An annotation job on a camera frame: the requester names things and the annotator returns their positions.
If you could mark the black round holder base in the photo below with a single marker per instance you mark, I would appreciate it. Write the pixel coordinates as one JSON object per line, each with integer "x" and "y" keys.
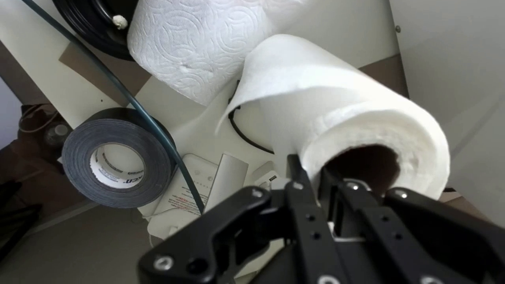
{"x": 103, "y": 24}

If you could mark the embossed paper towel roll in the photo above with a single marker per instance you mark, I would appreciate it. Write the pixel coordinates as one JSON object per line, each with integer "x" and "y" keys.
{"x": 197, "y": 46}

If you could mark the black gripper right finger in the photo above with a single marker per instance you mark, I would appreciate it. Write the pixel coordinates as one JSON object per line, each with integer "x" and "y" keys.
{"x": 414, "y": 239}

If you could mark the white paper towel roll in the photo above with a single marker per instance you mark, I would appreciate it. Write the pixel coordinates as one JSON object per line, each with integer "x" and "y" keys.
{"x": 317, "y": 106}

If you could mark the black tape roll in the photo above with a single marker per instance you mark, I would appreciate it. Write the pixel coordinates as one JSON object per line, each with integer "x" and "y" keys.
{"x": 114, "y": 160}

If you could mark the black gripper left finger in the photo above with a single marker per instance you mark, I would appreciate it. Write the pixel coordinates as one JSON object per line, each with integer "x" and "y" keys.
{"x": 223, "y": 240}

